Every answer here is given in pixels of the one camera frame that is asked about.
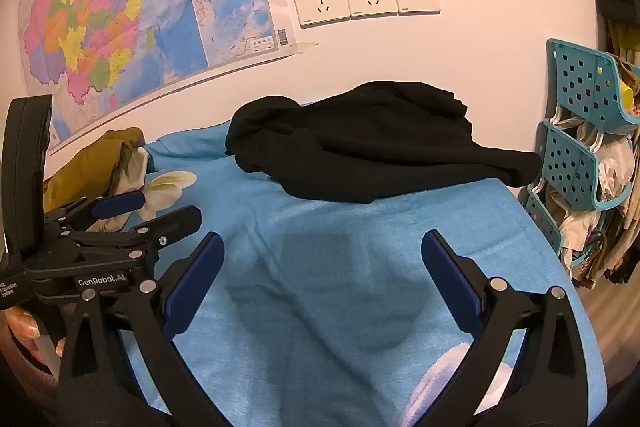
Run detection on blue perforated plastic basket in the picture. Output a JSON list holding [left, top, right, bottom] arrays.
[[525, 38, 640, 280]]

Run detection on colourful wall map poster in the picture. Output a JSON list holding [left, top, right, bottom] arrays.
[[17, 0, 321, 155]]

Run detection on blue floral bed sheet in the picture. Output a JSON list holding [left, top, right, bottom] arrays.
[[117, 122, 608, 427]]

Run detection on cream garment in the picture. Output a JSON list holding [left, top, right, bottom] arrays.
[[107, 146, 151, 228]]

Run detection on black garment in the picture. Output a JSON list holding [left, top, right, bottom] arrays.
[[225, 81, 543, 205]]

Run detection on person's left hand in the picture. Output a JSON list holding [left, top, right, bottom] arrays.
[[0, 307, 66, 360]]

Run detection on mustard garment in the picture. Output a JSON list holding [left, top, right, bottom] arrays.
[[42, 127, 146, 212]]

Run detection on pale crumpled clothes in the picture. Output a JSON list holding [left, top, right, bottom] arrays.
[[547, 117, 636, 258]]

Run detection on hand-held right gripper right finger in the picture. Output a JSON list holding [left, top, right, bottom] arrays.
[[405, 229, 596, 427]]

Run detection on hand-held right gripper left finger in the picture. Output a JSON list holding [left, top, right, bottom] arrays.
[[55, 232, 226, 427]]

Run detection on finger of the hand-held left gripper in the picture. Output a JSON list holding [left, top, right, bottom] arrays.
[[42, 189, 147, 230], [70, 205, 203, 259]]

